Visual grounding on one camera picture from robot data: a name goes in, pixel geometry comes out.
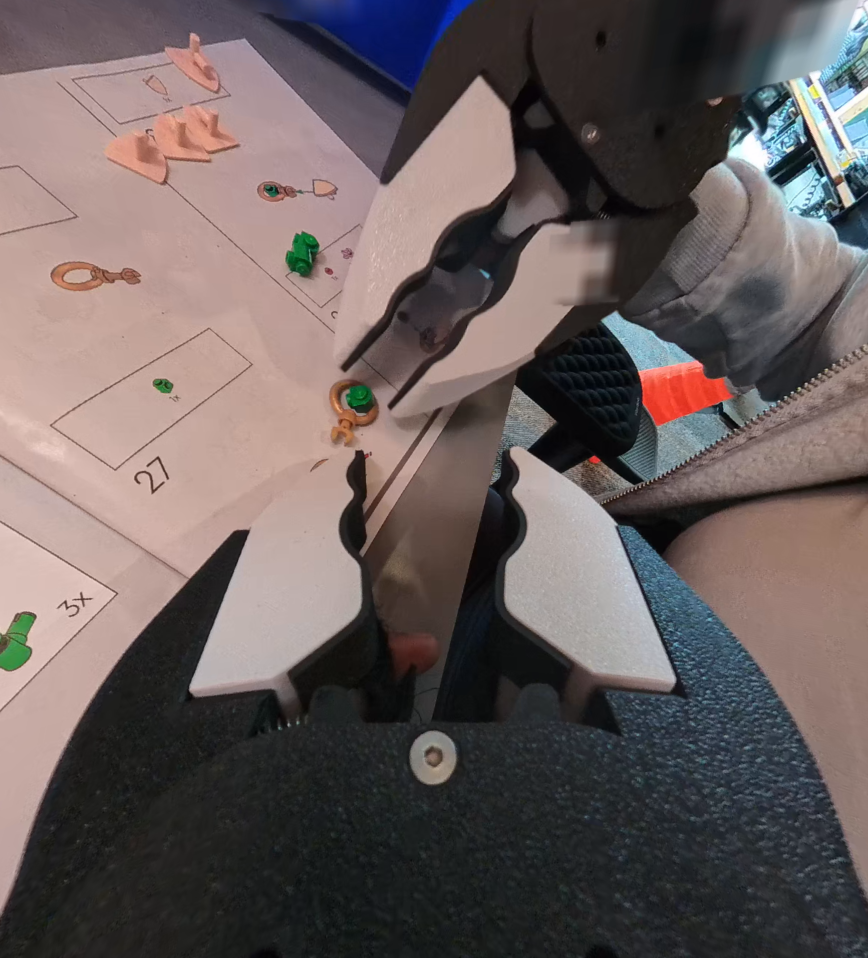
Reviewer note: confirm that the green toy brick piece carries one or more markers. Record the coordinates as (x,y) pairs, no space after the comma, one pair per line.
(301,253)

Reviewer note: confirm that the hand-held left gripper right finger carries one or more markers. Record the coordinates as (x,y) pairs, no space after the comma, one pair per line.
(583,591)

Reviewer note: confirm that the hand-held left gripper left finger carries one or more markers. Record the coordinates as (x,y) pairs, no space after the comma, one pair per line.
(284,599)

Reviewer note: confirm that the blue plastic bin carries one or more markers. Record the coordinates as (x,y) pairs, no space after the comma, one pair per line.
(374,37)

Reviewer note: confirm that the white instruction booklet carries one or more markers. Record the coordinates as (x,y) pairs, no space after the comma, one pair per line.
(104,337)

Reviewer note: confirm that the pink petal toy piece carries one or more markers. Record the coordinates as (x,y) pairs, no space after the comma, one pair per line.
(194,64)
(213,129)
(138,153)
(177,138)

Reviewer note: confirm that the person's beige hoodie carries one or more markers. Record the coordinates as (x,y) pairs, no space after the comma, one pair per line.
(778,599)

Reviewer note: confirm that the orange safety cone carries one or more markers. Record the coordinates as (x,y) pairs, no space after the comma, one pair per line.
(681,393)

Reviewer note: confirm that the person's right forearm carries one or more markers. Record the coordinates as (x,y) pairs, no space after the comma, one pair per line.
(763,277)

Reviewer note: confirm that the black mesh office chair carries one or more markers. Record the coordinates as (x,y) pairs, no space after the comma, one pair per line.
(591,397)

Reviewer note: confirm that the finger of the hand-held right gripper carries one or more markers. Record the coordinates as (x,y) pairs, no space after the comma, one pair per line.
(441,194)
(508,337)

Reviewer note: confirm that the small green stud toy piece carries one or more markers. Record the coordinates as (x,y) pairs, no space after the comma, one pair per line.
(359,395)

